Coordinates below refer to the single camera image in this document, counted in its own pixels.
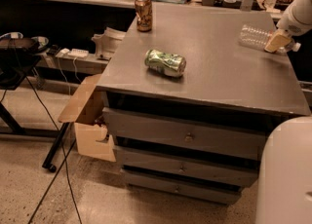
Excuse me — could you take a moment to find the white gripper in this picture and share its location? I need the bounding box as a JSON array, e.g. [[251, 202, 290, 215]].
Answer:
[[264, 0, 312, 53]]

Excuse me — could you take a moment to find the clear plastic water bottle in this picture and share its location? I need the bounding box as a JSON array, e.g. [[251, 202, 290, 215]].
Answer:
[[239, 24, 301, 54]]

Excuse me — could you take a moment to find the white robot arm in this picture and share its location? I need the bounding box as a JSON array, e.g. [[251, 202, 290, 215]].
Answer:
[[254, 75, 312, 224]]

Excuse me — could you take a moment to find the green soda can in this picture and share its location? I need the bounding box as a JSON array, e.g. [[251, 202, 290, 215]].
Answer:
[[144, 50, 186, 78]]

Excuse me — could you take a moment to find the orange soda can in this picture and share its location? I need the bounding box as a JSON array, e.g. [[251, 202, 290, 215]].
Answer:
[[135, 0, 153, 32]]

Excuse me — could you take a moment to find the grey drawer cabinet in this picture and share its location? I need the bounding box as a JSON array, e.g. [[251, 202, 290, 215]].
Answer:
[[97, 4, 301, 193]]

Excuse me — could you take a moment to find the middle grey drawer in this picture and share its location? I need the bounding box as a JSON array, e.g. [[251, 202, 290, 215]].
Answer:
[[114, 146, 257, 187]]

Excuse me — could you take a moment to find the grey drawer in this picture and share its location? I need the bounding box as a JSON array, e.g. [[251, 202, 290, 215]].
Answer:
[[121, 169, 241, 205], [102, 107, 266, 160], [114, 146, 257, 187]]

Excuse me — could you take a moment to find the top grey drawer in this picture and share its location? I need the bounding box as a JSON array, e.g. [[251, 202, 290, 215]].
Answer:
[[102, 107, 266, 160]]

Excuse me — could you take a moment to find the bottom grey drawer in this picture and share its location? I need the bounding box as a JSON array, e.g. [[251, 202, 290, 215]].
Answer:
[[121, 169, 241, 205]]

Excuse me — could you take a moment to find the white power strip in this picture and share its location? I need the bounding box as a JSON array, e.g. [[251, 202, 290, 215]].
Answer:
[[68, 49, 89, 58]]

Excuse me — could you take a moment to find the open cardboard box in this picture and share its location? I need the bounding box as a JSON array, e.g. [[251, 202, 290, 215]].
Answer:
[[58, 74, 116, 162]]

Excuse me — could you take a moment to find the black rolling stand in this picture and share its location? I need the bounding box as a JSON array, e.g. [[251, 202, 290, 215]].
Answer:
[[0, 38, 69, 172]]

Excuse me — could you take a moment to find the white plastic bracket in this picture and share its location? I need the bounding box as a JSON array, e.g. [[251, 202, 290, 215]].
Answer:
[[92, 27, 126, 60]]

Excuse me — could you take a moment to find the black floor cable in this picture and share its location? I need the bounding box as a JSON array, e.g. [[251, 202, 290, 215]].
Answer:
[[11, 39, 84, 224]]

